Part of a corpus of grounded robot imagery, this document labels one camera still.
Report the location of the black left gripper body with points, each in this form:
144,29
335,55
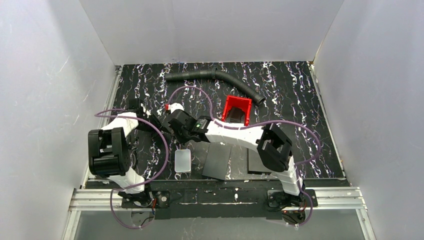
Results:
138,105

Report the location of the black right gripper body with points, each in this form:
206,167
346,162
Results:
177,120

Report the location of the red plastic tray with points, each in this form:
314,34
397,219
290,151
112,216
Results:
237,110

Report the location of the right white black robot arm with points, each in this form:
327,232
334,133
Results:
267,139

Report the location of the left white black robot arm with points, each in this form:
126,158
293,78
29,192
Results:
109,154

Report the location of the black card left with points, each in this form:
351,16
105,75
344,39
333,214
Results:
216,162

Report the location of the black card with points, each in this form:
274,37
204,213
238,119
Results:
255,165
216,162

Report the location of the black card right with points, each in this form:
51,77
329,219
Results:
255,165

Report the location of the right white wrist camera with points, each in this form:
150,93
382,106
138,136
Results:
172,107

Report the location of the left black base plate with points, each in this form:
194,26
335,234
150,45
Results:
150,199

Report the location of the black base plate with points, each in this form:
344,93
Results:
150,199
280,199

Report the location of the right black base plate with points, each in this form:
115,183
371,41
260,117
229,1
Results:
280,199

